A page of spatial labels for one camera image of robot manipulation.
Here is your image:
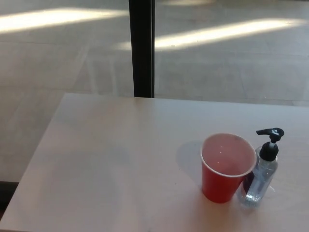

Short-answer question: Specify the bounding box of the clear soap pump bottle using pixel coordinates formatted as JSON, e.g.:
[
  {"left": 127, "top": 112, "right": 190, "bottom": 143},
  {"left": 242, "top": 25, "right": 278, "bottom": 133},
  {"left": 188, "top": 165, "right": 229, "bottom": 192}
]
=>
[{"left": 239, "top": 128, "right": 285, "bottom": 207}]

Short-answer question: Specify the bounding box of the red plastic cup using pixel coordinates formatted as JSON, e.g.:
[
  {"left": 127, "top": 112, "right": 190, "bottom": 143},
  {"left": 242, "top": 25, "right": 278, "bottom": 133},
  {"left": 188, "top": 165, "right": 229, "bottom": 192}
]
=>
[{"left": 200, "top": 132, "right": 257, "bottom": 203}]

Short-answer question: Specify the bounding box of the black window frame post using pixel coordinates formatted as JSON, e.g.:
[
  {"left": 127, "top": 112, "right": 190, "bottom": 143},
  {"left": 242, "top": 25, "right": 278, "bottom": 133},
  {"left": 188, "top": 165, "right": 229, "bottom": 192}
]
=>
[{"left": 128, "top": 0, "right": 155, "bottom": 99}]

